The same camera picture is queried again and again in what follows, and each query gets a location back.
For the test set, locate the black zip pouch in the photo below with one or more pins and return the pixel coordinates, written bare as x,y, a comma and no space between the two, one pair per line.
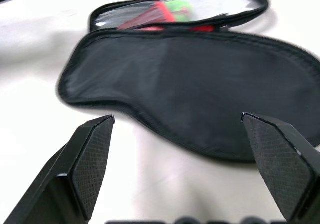
175,83

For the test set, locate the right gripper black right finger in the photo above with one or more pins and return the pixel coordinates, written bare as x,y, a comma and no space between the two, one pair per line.
282,164

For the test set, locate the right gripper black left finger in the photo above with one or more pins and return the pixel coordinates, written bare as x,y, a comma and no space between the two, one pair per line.
75,174

